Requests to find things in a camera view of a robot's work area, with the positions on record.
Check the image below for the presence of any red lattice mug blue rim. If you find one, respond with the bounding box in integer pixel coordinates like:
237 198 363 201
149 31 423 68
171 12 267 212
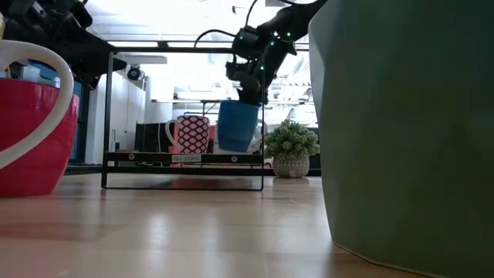
164 114 211 154

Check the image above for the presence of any blue mug white handle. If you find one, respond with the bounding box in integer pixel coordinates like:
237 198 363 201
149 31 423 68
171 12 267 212
214 99 268 154

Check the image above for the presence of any black aluminium rig frame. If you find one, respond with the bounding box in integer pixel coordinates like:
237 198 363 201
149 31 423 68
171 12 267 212
63 164 322 178

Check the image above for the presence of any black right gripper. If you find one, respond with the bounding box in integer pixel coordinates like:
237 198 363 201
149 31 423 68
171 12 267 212
225 38 298 106

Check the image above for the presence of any red mug white handle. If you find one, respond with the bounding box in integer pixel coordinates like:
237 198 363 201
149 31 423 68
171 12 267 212
0 39 80 198

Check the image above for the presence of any potted green succulent plant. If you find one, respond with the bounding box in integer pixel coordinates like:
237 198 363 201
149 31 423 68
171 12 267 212
263 118 322 179

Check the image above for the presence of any black-framed wooden shelf riser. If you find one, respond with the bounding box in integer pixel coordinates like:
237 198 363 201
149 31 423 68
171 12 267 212
100 46 266 192

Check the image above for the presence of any sage green faceted mug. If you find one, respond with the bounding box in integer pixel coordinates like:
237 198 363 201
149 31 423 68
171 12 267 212
307 0 494 278

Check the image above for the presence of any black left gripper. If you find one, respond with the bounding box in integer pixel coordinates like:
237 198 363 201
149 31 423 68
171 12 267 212
46 26 128 90

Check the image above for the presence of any black cabinet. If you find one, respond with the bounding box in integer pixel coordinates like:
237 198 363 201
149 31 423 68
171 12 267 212
134 122 177 154

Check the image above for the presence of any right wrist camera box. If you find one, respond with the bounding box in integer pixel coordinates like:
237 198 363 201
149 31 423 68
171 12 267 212
231 25 260 59

